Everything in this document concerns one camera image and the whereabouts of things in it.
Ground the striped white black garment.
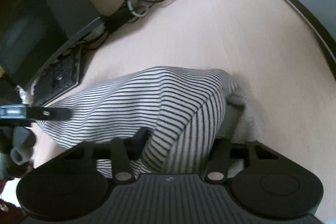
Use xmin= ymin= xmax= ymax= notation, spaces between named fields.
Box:
xmin=10 ymin=65 xmax=259 ymax=179

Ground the black keyboard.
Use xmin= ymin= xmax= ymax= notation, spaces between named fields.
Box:
xmin=33 ymin=48 xmax=81 ymax=106

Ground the dark computer monitor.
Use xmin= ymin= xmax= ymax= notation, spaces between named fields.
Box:
xmin=1 ymin=0 xmax=102 ymax=89

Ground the black power adapter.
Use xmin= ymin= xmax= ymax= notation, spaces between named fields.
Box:
xmin=104 ymin=6 xmax=134 ymax=34

